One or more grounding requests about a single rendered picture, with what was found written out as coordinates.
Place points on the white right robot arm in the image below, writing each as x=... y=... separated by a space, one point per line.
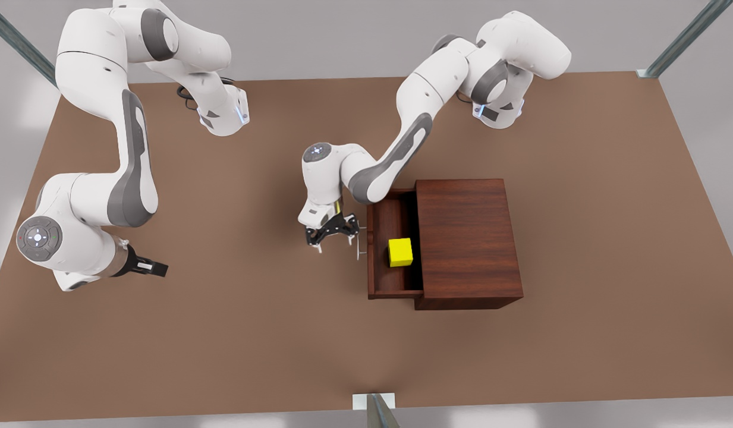
x=93 y=77

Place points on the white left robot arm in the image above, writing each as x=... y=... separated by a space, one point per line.
x=414 y=95

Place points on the yellow cube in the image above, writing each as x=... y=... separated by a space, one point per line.
x=400 y=253

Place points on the dark wooden cabinet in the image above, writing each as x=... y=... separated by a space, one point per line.
x=467 y=238

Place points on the silver frame post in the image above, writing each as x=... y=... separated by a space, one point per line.
x=378 y=410
x=21 y=44
x=681 y=38

